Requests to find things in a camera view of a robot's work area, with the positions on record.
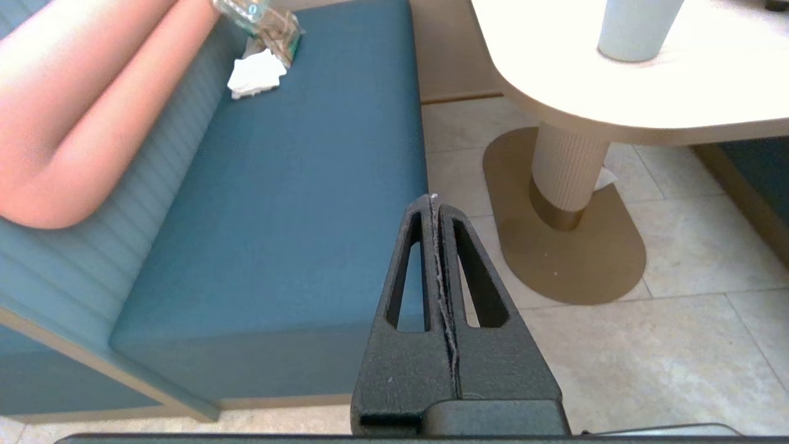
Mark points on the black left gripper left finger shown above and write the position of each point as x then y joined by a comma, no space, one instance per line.
400,370

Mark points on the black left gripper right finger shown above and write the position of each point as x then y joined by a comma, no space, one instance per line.
499,370

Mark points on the light grey plastic cup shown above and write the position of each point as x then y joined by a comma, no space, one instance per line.
638,31

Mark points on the white folded napkin stack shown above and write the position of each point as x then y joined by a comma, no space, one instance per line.
256,75

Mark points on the clear plastic snack packet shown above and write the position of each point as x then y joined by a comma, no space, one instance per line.
271,28

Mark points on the pink bolster cushion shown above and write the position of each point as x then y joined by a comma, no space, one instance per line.
80,123

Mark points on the gold oval table base plate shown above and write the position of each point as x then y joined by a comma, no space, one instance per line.
573,265

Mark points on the beige fluted table pedestal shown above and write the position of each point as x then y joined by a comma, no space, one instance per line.
564,179

